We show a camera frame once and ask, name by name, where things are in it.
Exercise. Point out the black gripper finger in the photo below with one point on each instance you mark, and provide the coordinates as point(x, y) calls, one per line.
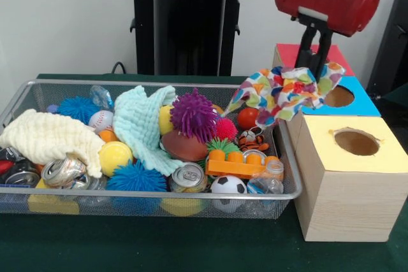
point(306, 52)
point(323, 52)

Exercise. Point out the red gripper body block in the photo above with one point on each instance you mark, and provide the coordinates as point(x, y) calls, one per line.
point(338, 7)

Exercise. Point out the light teal waffle cloth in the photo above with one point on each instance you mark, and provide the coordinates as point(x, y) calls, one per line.
point(140, 125)

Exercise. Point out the wooden box with three holes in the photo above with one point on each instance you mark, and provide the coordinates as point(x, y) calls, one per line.
point(344, 202)

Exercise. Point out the black upright panel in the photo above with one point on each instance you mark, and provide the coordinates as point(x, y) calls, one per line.
point(395, 55)

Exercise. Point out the dark green side table cloth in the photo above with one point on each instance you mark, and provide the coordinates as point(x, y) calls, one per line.
point(400, 93)

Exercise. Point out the red smooth ball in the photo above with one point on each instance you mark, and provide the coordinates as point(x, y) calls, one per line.
point(247, 120)

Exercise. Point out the purple spiky rubber ball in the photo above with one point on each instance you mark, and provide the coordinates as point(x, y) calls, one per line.
point(193, 116)

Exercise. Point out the orange toy building block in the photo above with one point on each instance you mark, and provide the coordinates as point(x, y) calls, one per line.
point(229, 167)

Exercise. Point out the black and white soccer ball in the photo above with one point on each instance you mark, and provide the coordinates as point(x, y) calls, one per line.
point(228, 184)

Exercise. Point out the brown toy football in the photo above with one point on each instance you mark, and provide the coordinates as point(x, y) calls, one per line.
point(185, 147)

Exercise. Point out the blue spiky rubber ball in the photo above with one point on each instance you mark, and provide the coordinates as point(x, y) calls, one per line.
point(78, 108)
point(137, 178)

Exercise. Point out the yellow smooth ball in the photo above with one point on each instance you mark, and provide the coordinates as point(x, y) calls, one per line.
point(116, 157)

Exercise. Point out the cream waffle cloth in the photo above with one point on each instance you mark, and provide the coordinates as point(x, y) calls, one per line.
point(48, 138)

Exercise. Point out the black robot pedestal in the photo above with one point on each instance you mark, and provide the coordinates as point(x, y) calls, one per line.
point(191, 30)

